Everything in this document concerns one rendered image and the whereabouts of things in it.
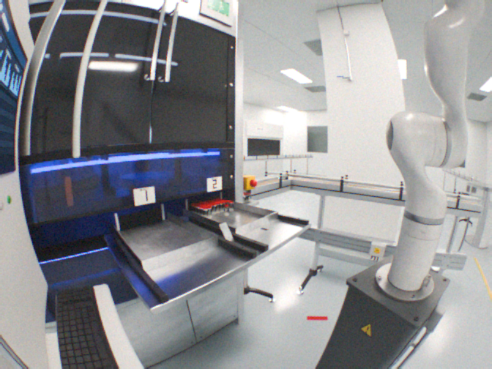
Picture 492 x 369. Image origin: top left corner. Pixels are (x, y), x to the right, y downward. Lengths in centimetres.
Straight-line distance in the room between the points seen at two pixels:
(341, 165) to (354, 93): 76
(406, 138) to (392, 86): 178
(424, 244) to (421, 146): 21
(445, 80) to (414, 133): 14
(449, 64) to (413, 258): 40
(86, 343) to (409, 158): 75
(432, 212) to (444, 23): 38
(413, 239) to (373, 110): 177
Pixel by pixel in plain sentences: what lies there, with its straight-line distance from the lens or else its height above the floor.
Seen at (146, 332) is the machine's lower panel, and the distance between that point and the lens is 109.
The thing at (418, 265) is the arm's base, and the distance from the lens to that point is 54.
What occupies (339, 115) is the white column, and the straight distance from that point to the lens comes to 223.
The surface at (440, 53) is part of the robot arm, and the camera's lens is 42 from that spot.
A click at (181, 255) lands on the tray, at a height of 89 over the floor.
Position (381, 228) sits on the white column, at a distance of 223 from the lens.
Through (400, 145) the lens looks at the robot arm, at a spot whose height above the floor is 120.
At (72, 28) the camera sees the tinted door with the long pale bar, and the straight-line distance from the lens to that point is 88.
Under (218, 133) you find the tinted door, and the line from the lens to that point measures 98.
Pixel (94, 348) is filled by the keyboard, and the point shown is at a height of 83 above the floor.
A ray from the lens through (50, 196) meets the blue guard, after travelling 74.
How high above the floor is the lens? 118
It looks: 10 degrees down
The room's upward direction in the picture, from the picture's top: straight up
